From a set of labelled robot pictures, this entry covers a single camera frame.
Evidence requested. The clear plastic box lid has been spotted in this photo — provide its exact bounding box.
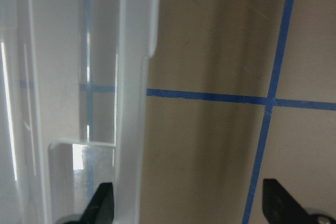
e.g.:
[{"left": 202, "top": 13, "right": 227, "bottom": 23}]
[{"left": 1, "top": 0, "right": 160, "bottom": 223}]

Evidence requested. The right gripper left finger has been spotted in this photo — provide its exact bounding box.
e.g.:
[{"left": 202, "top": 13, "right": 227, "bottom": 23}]
[{"left": 79, "top": 183, "right": 114, "bottom": 224}]

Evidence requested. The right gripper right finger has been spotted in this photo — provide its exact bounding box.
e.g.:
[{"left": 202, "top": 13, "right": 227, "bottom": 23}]
[{"left": 262, "top": 179, "right": 312, "bottom": 224}]

